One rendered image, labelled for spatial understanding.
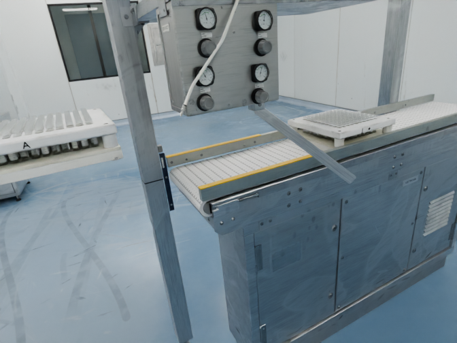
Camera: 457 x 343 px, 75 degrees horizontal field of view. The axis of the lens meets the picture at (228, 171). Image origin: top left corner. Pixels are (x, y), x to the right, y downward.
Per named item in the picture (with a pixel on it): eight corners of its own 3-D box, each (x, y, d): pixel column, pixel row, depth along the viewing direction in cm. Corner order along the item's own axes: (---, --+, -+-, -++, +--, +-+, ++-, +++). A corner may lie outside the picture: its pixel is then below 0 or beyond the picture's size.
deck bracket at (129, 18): (126, 24, 72) (122, 3, 70) (123, 26, 76) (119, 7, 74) (139, 24, 73) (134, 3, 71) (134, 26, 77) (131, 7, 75)
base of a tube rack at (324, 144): (338, 156, 89) (339, 148, 88) (287, 138, 109) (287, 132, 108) (393, 139, 98) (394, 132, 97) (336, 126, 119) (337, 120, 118)
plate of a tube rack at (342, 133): (339, 139, 87) (340, 133, 86) (287, 124, 107) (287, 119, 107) (395, 124, 96) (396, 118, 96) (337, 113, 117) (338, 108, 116)
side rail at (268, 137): (168, 167, 92) (166, 158, 90) (166, 166, 93) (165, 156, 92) (433, 101, 143) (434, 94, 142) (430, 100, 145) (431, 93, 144)
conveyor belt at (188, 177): (200, 219, 72) (198, 201, 70) (170, 184, 94) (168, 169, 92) (497, 119, 125) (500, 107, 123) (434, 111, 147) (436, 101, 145)
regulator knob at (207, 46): (203, 58, 53) (200, 31, 52) (198, 58, 55) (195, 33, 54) (220, 56, 55) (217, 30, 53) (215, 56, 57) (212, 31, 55)
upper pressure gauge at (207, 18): (199, 30, 53) (196, 7, 51) (196, 31, 54) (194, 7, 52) (218, 29, 54) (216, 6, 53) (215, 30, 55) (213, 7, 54)
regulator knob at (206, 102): (202, 113, 57) (199, 89, 55) (197, 112, 59) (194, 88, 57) (217, 111, 58) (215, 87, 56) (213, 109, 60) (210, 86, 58)
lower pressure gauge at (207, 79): (198, 88, 56) (195, 67, 54) (195, 87, 57) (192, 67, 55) (216, 85, 57) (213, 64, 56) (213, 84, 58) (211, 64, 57)
